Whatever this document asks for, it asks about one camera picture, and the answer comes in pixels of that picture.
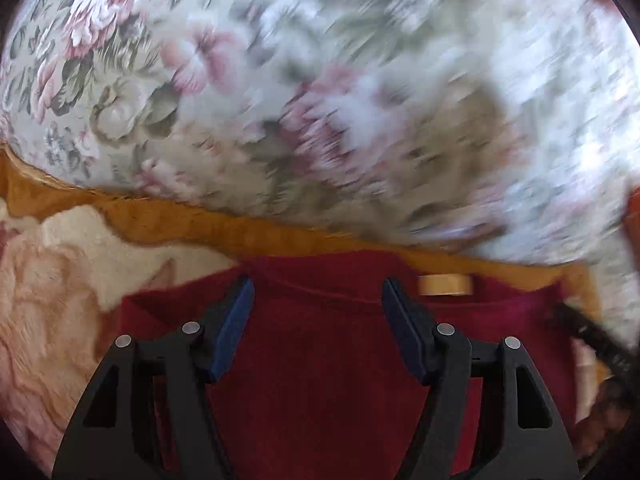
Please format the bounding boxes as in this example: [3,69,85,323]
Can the plush blanket with pink flower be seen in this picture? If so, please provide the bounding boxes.
[0,145,616,476]

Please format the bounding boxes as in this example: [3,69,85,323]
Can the grey floral bedspread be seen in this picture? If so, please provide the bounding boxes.
[0,0,640,356]

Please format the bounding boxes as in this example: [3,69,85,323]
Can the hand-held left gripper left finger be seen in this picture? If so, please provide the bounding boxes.
[51,274,256,480]

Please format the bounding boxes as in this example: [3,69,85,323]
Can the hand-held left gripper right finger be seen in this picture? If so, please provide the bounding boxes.
[381,277,581,480]

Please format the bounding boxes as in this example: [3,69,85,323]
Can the orange cushion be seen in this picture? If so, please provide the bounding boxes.
[619,180,640,261]

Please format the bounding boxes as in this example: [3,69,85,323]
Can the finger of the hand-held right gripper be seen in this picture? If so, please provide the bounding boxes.
[550,300,633,376]

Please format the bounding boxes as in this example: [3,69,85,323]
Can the dark red sweater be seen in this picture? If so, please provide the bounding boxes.
[117,252,581,480]

